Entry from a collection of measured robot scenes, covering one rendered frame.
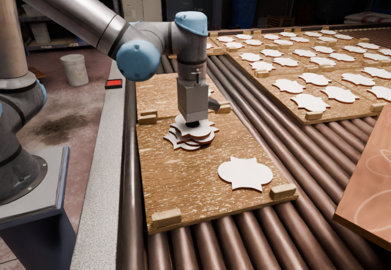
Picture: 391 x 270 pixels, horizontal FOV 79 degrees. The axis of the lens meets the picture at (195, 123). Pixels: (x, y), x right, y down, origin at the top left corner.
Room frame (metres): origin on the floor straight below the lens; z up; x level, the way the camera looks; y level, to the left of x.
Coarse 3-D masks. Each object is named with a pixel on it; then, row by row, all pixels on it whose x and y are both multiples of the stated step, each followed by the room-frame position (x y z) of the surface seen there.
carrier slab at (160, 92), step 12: (144, 84) 1.00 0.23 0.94; (156, 84) 1.00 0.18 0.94; (168, 84) 1.00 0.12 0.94; (144, 96) 0.88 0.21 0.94; (156, 96) 0.88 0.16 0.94; (168, 96) 0.88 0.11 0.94; (216, 96) 0.88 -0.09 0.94; (144, 108) 0.78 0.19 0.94; (156, 108) 0.78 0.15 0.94; (168, 108) 0.78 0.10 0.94
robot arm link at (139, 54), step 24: (24, 0) 0.44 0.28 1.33; (48, 0) 0.43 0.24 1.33; (72, 0) 0.44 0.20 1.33; (96, 0) 0.47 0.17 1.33; (72, 24) 0.43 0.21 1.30; (96, 24) 0.43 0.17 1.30; (120, 24) 0.45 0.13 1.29; (120, 48) 0.43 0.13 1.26; (144, 48) 0.42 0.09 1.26; (120, 72) 0.42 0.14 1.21; (144, 72) 0.42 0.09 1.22
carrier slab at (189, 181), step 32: (160, 128) 0.65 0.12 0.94; (224, 128) 0.65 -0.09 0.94; (160, 160) 0.49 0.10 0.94; (192, 160) 0.49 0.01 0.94; (224, 160) 0.49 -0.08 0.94; (160, 192) 0.38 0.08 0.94; (192, 192) 0.38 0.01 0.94; (224, 192) 0.38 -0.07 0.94; (256, 192) 0.38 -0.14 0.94; (192, 224) 0.31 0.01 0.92
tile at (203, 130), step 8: (176, 120) 0.62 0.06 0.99; (184, 120) 0.62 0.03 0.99; (200, 120) 0.62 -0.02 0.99; (176, 128) 0.58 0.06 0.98; (184, 128) 0.57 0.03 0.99; (192, 128) 0.57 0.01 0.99; (200, 128) 0.57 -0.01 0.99; (208, 128) 0.57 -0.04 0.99; (184, 136) 0.54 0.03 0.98; (192, 136) 0.54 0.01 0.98; (200, 136) 0.54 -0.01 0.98
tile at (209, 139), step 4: (212, 128) 0.60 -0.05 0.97; (212, 132) 0.58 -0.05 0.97; (216, 132) 0.59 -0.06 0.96; (188, 136) 0.56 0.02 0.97; (208, 136) 0.56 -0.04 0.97; (212, 136) 0.56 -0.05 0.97; (184, 140) 0.54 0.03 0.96; (188, 140) 0.55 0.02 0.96; (192, 140) 0.55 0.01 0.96; (196, 140) 0.54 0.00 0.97; (200, 140) 0.54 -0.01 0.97; (204, 140) 0.54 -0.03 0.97; (208, 140) 0.54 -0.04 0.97; (212, 140) 0.55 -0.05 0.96
